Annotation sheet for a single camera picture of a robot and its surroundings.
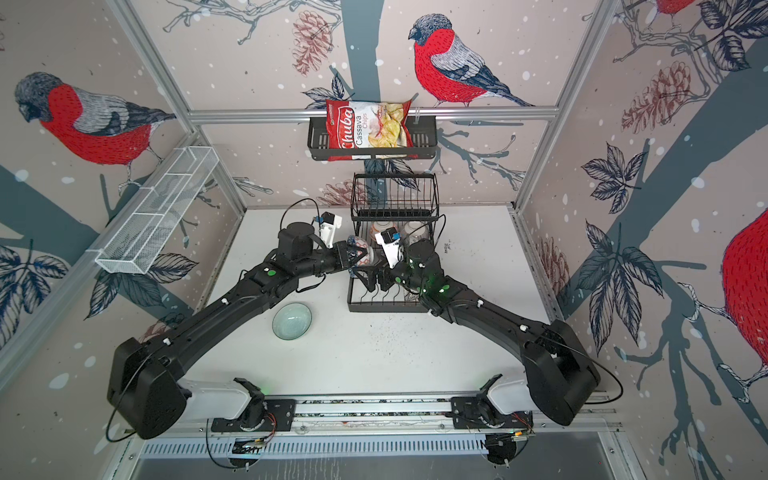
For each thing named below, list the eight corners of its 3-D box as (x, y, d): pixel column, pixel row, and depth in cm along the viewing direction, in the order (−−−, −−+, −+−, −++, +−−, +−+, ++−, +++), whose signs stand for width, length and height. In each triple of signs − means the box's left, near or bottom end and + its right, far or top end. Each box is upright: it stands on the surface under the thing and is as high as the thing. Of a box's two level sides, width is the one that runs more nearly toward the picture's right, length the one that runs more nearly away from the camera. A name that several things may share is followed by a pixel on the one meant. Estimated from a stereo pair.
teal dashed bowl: (272, 343, 87) (267, 337, 84) (281, 308, 94) (277, 302, 91) (309, 343, 87) (306, 337, 84) (316, 308, 94) (313, 302, 91)
